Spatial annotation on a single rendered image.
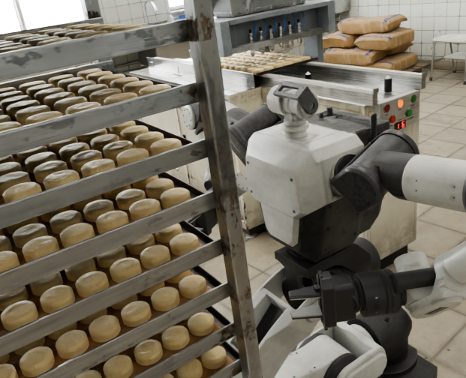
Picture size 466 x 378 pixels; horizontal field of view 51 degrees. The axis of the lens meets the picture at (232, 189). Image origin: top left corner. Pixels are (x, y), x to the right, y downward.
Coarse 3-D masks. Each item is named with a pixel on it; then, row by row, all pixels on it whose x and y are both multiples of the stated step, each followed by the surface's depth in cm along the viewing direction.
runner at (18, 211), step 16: (192, 144) 76; (144, 160) 72; (160, 160) 74; (176, 160) 75; (192, 160) 77; (96, 176) 69; (112, 176) 70; (128, 176) 72; (144, 176) 73; (48, 192) 66; (64, 192) 67; (80, 192) 68; (96, 192) 69; (0, 208) 63; (16, 208) 64; (32, 208) 65; (48, 208) 66; (0, 224) 63
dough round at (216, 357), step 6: (216, 348) 100; (222, 348) 99; (204, 354) 98; (210, 354) 98; (216, 354) 98; (222, 354) 98; (204, 360) 97; (210, 360) 97; (216, 360) 96; (222, 360) 97; (204, 366) 98; (210, 366) 97; (216, 366) 97
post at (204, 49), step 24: (192, 0) 67; (192, 24) 69; (192, 48) 71; (216, 48) 70; (216, 72) 71; (216, 96) 73; (216, 120) 74; (216, 144) 75; (216, 168) 77; (216, 192) 80; (240, 216) 81; (240, 240) 83; (240, 264) 84; (240, 288) 86; (240, 312) 88; (240, 336) 91; (240, 360) 95
